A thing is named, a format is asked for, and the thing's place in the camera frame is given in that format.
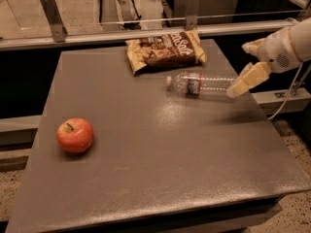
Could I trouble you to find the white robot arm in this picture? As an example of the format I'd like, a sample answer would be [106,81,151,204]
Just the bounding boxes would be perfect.
[226,18,311,98]

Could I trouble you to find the white cable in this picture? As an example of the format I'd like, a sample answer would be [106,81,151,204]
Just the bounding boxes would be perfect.
[267,61,305,121]

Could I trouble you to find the horizontal metal rail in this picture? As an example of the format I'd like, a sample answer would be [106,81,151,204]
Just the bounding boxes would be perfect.
[0,18,297,51]

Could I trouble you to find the clear plastic water bottle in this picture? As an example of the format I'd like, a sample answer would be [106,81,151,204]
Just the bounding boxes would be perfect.
[166,71,235,96]

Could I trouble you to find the brown chip bag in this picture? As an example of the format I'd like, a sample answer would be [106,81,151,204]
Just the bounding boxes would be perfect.
[126,30,207,73]

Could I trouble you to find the right metal rail bracket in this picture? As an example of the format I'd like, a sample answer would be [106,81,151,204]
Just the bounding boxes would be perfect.
[185,0,200,30]

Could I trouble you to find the metal rail bracket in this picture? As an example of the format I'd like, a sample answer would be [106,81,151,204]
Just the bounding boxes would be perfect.
[185,0,200,30]
[40,0,68,43]

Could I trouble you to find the red apple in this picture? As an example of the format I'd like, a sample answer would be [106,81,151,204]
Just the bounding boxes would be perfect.
[56,117,94,154]

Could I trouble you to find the left metal rail bracket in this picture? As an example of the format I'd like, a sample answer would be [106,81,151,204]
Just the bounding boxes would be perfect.
[40,0,68,43]

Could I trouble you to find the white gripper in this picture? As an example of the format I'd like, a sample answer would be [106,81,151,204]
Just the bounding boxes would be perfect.
[226,26,302,98]

